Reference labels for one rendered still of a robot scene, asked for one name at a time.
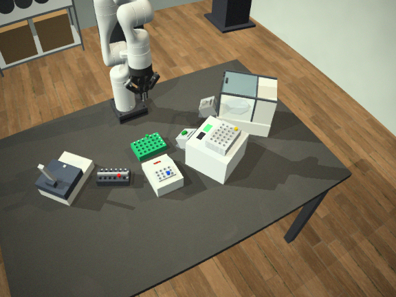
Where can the green tube rack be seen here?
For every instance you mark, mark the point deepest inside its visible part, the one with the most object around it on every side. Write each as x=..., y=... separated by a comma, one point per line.
x=144, y=149

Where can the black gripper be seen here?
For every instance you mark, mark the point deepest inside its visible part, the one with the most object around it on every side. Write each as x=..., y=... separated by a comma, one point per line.
x=148, y=82

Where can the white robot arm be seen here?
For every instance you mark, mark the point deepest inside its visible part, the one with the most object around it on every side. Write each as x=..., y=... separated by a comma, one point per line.
x=129, y=15

